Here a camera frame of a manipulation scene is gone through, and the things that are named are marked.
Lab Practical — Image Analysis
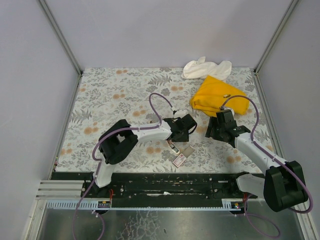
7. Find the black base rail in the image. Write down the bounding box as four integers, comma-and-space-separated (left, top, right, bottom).
51, 172, 247, 201

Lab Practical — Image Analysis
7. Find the cardboard staple box tray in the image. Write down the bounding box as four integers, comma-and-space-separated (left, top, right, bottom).
181, 145, 195, 158

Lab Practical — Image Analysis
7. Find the right floor purple cable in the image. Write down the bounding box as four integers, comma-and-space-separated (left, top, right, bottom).
243, 192, 281, 238

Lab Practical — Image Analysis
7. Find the yellow cloth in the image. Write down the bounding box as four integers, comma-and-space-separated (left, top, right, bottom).
190, 76, 250, 117

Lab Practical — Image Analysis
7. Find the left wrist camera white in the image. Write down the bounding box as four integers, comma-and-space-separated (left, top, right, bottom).
172, 109, 187, 119

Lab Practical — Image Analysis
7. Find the aluminium frame post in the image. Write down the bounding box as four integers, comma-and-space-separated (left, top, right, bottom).
37, 0, 83, 76
254, 0, 301, 75

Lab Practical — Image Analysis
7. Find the white slotted cable duct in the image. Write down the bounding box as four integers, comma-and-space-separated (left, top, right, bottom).
46, 197, 244, 211

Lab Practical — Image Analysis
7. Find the white cloth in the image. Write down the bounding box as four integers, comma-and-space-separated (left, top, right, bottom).
181, 56, 232, 81

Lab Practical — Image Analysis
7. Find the left aluminium frame post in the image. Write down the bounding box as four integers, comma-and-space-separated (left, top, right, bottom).
37, 0, 83, 76

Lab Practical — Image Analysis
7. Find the floor purple cable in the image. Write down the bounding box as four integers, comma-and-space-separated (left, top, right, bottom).
72, 177, 107, 240
243, 192, 281, 238

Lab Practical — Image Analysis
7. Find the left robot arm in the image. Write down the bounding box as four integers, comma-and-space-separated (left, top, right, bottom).
92, 114, 197, 188

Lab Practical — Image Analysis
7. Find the left floor purple cable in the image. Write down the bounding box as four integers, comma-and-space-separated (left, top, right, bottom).
72, 177, 107, 240

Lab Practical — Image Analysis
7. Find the right aluminium frame post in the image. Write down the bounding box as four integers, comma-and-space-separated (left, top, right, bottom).
254, 0, 301, 75

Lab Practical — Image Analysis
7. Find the red white staple box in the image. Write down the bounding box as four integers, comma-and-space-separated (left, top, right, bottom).
172, 153, 187, 168

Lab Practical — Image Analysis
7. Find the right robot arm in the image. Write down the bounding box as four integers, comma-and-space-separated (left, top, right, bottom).
205, 109, 312, 212

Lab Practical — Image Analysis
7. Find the floral table mat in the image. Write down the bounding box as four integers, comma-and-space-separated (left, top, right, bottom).
51, 66, 291, 181

